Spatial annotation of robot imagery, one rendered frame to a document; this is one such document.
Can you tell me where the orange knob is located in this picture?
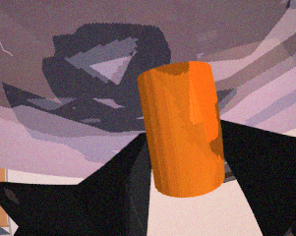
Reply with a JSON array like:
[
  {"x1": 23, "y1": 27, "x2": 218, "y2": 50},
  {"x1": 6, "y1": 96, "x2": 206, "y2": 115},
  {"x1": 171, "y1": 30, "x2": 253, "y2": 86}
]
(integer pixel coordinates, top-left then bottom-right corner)
[{"x1": 137, "y1": 60, "x2": 225, "y2": 198}]

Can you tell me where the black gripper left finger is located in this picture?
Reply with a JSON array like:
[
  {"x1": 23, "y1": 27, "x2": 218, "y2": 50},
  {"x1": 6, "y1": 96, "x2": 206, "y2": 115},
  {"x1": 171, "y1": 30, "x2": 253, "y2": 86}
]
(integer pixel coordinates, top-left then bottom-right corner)
[{"x1": 0, "y1": 133, "x2": 151, "y2": 236}]

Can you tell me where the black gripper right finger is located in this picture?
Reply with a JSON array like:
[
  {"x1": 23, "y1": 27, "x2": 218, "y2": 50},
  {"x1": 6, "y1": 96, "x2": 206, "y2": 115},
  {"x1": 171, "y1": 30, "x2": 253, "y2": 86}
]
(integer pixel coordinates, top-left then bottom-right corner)
[{"x1": 219, "y1": 119, "x2": 296, "y2": 236}]

